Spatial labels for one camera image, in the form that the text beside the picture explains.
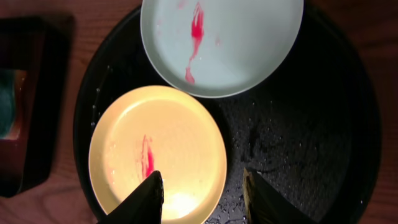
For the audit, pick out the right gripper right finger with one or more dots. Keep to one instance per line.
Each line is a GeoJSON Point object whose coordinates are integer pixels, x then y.
{"type": "Point", "coordinates": [264, 205]}

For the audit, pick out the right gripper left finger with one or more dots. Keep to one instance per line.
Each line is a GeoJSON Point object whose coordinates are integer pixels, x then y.
{"type": "Point", "coordinates": [143, 205]}

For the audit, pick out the yellow plate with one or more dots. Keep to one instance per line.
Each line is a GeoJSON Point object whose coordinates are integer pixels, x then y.
{"type": "Point", "coordinates": [164, 129]}

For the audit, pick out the pale blue plate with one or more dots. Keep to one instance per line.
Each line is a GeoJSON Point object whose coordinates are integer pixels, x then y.
{"type": "Point", "coordinates": [218, 48]}

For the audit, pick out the green yellow sponge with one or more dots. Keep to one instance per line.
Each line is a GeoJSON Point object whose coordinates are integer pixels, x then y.
{"type": "Point", "coordinates": [12, 83]}

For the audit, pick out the black round tray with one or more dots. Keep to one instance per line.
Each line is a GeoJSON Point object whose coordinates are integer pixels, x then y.
{"type": "Point", "coordinates": [312, 129]}

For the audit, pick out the black rectangular tray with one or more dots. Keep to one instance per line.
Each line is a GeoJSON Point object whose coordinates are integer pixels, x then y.
{"type": "Point", "coordinates": [39, 45]}

